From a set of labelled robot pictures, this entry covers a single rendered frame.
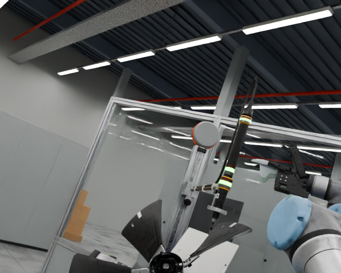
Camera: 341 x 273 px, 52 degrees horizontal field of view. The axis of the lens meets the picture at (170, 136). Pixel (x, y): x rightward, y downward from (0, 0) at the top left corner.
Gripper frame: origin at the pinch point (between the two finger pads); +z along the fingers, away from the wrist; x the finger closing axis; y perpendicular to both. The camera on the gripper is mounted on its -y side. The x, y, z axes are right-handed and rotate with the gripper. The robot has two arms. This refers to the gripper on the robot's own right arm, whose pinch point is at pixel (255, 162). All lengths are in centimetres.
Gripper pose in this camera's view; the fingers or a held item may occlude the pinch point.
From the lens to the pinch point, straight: 129.3
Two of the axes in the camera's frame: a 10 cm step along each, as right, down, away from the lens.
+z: -9.0, -2.5, 3.5
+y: -3.3, 9.2, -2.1
